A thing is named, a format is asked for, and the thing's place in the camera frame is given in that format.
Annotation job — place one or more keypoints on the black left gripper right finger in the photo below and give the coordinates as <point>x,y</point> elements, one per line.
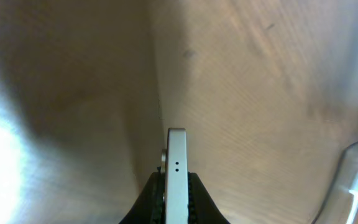
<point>201,207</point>

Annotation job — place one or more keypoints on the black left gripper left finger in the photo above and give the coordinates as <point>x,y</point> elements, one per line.
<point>149,207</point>

